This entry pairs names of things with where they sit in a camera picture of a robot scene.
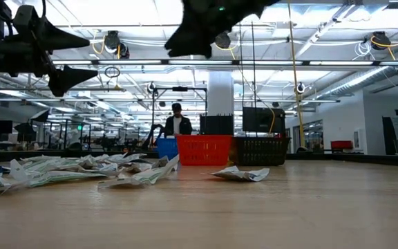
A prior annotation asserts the black hanging cable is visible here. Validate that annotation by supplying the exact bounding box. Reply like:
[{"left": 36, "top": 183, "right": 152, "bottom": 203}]
[
  {"left": 238, "top": 20, "right": 245, "bottom": 109},
  {"left": 252, "top": 20, "right": 258, "bottom": 109}
]

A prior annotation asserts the yellow hanging cable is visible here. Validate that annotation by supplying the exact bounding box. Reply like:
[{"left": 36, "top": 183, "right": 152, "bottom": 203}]
[{"left": 286, "top": 0, "right": 305, "bottom": 149}]

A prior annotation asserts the black plastic basket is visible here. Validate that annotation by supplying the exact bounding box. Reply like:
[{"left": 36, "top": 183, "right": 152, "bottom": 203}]
[{"left": 232, "top": 136, "right": 292, "bottom": 167}]

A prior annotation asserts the silver ventilation duct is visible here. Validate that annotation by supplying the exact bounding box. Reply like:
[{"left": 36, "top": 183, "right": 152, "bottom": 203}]
[{"left": 318, "top": 65, "right": 392, "bottom": 100}]

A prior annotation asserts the white pillar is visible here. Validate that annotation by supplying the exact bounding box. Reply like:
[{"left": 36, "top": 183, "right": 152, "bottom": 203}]
[{"left": 207, "top": 71, "right": 235, "bottom": 117}]

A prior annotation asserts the blue plastic basket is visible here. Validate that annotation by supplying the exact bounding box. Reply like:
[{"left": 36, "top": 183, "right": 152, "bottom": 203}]
[{"left": 156, "top": 137, "right": 179, "bottom": 160}]

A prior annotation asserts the red plastic basket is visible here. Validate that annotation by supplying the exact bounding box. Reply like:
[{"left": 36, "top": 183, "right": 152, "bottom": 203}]
[{"left": 176, "top": 134, "right": 234, "bottom": 167}]

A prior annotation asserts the black monitor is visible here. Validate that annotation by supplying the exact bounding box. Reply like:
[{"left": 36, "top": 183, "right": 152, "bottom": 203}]
[{"left": 242, "top": 107, "right": 287, "bottom": 134}]

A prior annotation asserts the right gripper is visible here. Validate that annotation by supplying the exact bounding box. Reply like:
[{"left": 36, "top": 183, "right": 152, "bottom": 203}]
[{"left": 163, "top": 0, "right": 242, "bottom": 59}]

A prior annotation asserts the black background rig frame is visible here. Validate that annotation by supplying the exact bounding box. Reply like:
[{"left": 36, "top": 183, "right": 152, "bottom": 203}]
[{"left": 151, "top": 86, "right": 209, "bottom": 139}]

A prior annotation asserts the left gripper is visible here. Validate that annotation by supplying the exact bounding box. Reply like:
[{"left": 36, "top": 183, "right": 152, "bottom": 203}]
[{"left": 10, "top": 5, "right": 99, "bottom": 98}]

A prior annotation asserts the person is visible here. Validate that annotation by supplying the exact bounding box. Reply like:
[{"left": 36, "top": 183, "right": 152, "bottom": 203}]
[{"left": 163, "top": 102, "right": 193, "bottom": 136}]

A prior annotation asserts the ceiling light strip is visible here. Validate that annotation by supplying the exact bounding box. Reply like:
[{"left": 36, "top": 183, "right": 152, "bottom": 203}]
[{"left": 50, "top": 59, "right": 398, "bottom": 67}]

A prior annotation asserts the red bin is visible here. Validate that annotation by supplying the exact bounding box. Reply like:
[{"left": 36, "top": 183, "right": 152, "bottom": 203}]
[{"left": 330, "top": 140, "right": 354, "bottom": 151}]

